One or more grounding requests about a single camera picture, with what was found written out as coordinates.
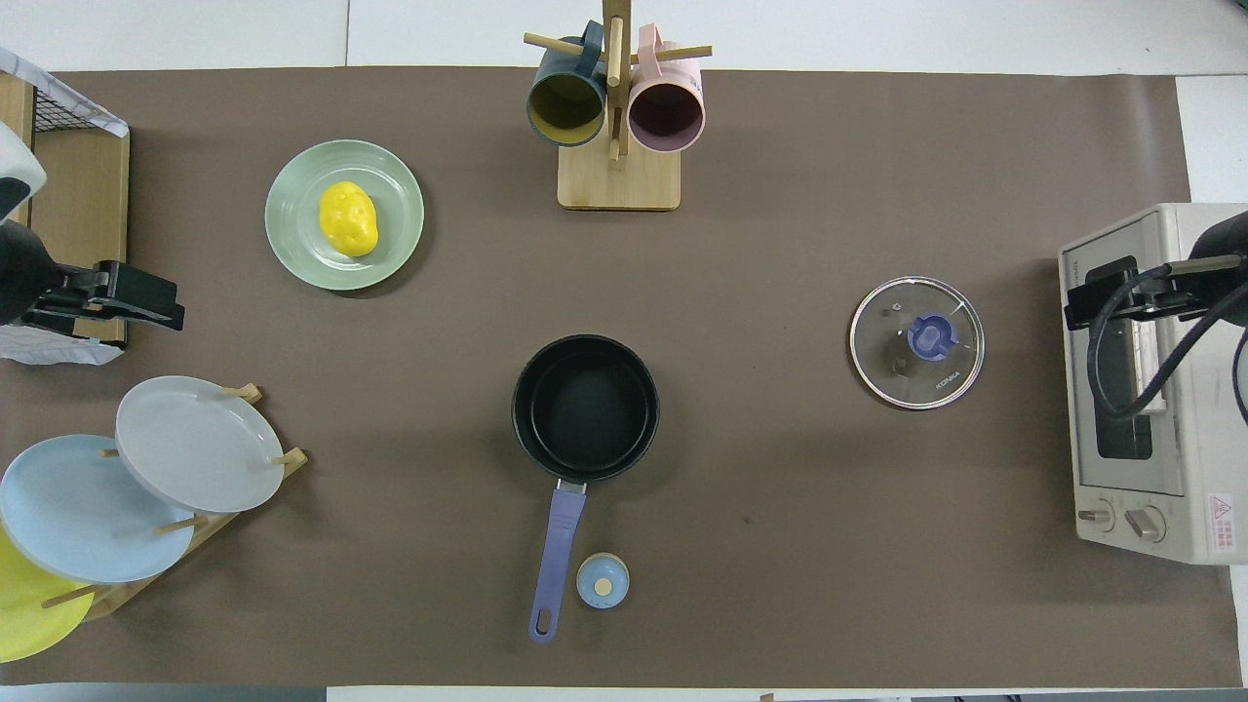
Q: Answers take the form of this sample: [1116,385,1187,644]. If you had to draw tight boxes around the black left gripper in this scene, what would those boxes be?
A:
[0,222,186,332]

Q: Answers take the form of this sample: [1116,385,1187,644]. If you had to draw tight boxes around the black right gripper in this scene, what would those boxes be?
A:
[1065,210,1248,331]

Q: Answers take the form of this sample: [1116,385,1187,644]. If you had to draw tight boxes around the glass lid with blue knob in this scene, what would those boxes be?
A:
[849,276,986,410]

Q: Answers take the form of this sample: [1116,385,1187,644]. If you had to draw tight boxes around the yellow potato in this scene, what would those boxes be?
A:
[320,181,379,258]

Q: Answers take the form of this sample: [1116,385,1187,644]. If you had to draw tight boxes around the grey plate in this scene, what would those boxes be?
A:
[115,375,286,515]

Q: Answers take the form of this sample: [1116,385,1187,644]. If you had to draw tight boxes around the light green plate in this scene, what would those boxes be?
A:
[264,139,426,293]

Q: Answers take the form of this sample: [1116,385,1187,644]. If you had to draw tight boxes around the light blue plate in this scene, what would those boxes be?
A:
[0,434,196,585]

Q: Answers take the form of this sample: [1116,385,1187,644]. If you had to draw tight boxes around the wooden plate rack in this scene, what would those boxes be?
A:
[39,383,309,622]

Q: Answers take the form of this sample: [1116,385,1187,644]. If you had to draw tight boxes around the yellow plate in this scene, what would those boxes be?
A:
[0,526,96,664]

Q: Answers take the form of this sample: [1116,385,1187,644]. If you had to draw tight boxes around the white crumpled cloth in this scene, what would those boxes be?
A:
[0,325,126,367]

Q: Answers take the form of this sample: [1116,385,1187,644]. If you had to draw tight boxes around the beige toaster oven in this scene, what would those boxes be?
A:
[1058,203,1248,566]

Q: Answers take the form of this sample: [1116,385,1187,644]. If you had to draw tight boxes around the white patterned bag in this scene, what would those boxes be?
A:
[0,47,130,137]

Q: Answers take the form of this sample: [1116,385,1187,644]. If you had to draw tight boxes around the brown table mat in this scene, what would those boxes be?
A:
[0,66,1244,688]

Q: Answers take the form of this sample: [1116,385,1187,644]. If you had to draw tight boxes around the pink mug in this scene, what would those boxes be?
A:
[627,24,706,154]

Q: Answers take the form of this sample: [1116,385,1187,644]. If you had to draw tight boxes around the wooden mug tree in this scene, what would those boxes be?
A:
[524,0,713,212]

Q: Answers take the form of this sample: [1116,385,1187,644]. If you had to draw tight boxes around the dark teal mug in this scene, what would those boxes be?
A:
[526,21,609,148]

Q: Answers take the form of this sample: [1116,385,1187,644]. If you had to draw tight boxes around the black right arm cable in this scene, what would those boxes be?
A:
[1087,255,1248,422]

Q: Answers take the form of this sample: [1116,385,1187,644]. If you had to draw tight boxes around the black wire basket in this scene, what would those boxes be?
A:
[19,83,128,137]

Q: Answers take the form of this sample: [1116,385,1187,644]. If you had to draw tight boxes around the dark blue pot with handle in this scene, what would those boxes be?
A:
[511,334,661,644]

